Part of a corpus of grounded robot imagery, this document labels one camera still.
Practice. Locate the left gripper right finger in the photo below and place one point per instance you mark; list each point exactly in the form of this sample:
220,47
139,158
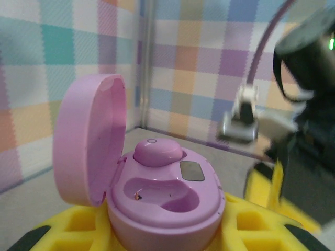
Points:
230,235

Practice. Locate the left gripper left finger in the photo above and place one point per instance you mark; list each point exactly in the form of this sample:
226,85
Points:
52,236

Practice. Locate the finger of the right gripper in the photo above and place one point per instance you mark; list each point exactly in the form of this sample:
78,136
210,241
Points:
259,188
278,188

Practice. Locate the purple earbud charging case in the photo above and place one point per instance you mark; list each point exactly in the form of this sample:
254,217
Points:
91,143

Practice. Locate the purple earbud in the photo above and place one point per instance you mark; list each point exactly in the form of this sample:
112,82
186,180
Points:
157,153

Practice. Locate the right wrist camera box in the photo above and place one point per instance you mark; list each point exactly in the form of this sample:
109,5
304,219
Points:
238,130

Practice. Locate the aluminium corner post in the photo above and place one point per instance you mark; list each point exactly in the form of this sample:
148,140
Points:
146,65

